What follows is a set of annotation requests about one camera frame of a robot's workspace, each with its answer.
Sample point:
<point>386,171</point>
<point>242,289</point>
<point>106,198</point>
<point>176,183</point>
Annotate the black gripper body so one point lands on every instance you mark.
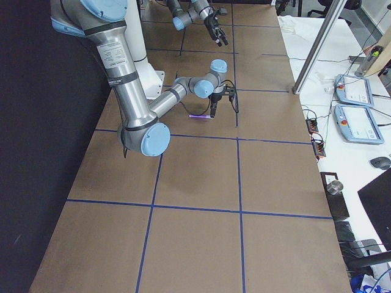
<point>211,24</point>
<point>215,97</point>

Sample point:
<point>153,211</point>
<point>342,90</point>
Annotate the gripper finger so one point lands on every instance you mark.
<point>216,39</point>
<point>222,36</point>
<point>213,109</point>

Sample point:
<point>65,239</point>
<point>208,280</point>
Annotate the purple highlighter pen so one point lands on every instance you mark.
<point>200,116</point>

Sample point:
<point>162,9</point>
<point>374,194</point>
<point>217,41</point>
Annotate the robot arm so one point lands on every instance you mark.
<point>199,10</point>
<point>115,29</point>

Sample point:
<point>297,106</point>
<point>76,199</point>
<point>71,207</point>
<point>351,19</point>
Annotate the orange black connector box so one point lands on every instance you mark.
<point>312,125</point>

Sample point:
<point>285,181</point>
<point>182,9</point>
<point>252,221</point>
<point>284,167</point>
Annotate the far teach pendant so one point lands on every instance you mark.
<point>353,90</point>

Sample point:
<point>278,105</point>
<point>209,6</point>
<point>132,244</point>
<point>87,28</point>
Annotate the teach pendant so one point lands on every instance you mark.
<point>353,90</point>
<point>357,124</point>

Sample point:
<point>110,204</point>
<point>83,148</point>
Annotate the near teach pendant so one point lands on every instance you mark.
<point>357,124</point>

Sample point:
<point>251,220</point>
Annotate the metal cylinder weight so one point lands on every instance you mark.
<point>334,187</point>

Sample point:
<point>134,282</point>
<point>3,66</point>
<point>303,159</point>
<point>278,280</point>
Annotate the black computer mouse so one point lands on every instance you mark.
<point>381,162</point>

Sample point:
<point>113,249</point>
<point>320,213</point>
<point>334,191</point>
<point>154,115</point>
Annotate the black monitor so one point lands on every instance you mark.
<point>375,198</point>

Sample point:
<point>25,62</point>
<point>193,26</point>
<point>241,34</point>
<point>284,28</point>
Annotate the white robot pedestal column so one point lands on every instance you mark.
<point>152,80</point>

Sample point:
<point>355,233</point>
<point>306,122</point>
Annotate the aluminium frame post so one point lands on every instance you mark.
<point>325,29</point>

